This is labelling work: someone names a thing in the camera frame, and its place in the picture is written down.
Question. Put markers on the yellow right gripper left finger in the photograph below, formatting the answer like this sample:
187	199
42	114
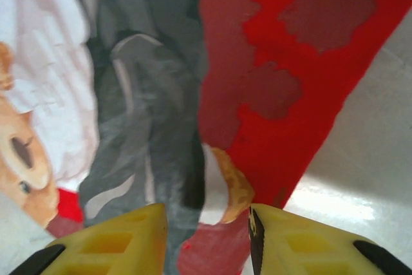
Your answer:
112	246

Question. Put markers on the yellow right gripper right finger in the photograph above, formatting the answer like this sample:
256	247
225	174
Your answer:
305	246

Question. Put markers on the red printed t-shirt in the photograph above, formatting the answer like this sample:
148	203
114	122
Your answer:
322	94

